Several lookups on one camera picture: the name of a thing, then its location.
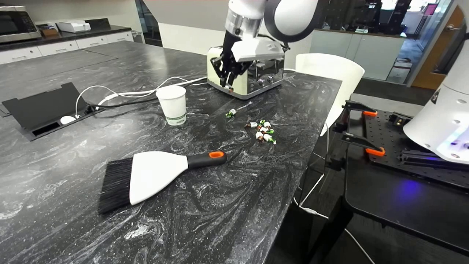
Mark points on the orange handled clamp right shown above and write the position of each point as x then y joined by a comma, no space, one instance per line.
368,147

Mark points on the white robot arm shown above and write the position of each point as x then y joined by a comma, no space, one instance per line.
257,29

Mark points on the microwave oven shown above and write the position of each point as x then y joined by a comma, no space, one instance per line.
16,25

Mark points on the black table socket hatch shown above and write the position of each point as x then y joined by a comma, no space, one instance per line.
40,113

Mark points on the sweets pile on table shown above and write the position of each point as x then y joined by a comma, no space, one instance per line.
264,131

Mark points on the white kitchen counter cabinets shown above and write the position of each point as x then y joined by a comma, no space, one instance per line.
18,54

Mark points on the black white hand brush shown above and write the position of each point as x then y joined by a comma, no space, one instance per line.
138,178

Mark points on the white paper cup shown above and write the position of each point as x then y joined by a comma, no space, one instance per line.
173,104

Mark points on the orange handled clamp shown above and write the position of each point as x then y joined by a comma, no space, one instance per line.
368,147
361,107

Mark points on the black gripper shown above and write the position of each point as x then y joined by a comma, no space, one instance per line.
226,68

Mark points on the white plug adapter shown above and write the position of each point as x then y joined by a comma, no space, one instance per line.
68,120

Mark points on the cream chrome toaster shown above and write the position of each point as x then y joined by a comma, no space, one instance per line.
260,76

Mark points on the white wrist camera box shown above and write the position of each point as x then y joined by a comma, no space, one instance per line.
257,49

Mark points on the single sweet near cup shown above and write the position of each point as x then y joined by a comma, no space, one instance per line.
230,113

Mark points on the orange handled clamp left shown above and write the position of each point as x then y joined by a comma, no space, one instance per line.
361,107

